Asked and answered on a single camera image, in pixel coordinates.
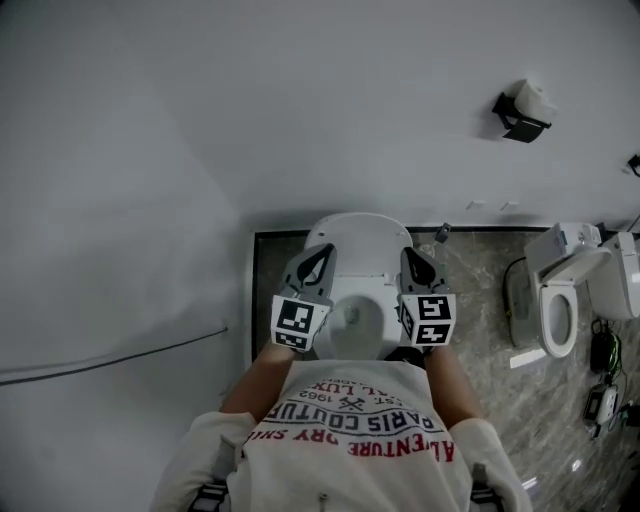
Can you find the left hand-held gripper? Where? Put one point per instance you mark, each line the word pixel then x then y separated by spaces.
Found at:
pixel 295 320

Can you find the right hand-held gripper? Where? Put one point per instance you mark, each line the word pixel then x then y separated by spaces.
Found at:
pixel 430 320

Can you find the white toilet lid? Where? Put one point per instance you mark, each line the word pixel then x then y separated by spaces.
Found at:
pixel 365 245

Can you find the person's left forearm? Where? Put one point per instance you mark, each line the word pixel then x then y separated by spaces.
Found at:
pixel 255 385

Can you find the person's right forearm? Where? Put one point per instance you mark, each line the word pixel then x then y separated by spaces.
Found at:
pixel 455 390

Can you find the white round smart toilet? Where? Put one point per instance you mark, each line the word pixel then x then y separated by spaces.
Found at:
pixel 357 320

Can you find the white toilet with boxy tank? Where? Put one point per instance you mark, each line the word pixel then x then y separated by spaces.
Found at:
pixel 560 280

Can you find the black wall paper holder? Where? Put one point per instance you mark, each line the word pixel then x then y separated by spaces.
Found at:
pixel 525 131

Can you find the black angle valve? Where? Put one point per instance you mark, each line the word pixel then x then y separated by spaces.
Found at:
pixel 443 232

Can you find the person's black trousers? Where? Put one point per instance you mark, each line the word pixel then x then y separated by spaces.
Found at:
pixel 405 356

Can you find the person's white printed t-shirt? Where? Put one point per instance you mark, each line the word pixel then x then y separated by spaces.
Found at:
pixel 350 440

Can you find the white and black power adapter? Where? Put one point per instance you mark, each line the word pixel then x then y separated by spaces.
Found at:
pixel 602 405

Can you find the white wall plate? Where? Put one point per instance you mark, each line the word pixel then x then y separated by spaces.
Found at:
pixel 476 204
pixel 510 205

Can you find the black wall shelf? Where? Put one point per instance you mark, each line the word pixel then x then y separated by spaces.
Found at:
pixel 635 166

